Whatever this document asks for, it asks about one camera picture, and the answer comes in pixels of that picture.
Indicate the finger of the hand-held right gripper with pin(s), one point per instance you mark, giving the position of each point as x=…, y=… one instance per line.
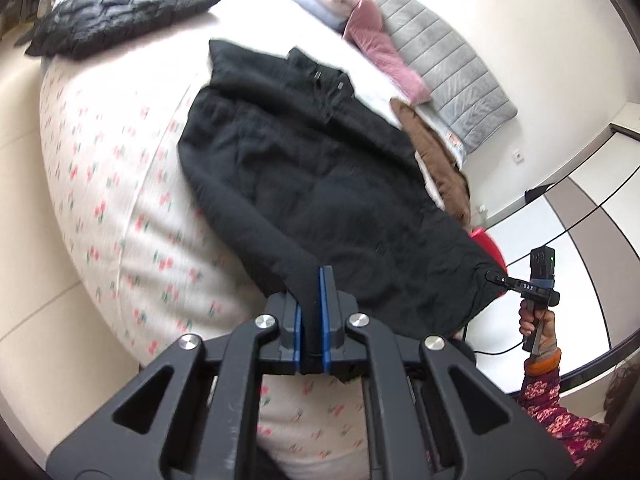
x=502, y=280

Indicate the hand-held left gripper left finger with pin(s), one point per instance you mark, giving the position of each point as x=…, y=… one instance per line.
x=298, y=332

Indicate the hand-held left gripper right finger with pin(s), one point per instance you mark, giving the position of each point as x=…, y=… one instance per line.
x=325, y=320

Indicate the person's right forearm floral sleeve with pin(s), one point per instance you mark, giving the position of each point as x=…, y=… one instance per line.
x=550, y=405

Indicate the person's right hand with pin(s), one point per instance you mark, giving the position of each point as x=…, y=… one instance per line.
x=547, y=327

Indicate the red round object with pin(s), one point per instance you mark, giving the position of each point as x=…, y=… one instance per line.
x=492, y=250

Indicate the white and grey wardrobe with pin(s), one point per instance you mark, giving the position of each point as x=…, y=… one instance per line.
x=575, y=285

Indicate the brown fleece garment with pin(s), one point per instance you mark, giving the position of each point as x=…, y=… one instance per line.
x=435, y=155

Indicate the white pillow with red label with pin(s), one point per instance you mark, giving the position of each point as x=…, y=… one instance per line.
x=447, y=142

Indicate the grey quilted headboard cushion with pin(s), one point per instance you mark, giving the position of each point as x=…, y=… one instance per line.
x=440, y=55

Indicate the bed with floral sheet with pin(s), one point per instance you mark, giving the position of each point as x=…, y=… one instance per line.
x=110, y=185

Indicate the pink velvet cloth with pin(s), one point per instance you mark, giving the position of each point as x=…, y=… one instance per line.
x=382, y=45

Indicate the black quilted puffer jacket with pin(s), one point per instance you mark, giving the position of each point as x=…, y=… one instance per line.
x=115, y=15

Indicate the white wall socket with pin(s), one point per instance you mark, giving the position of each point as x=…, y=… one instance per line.
x=518, y=156

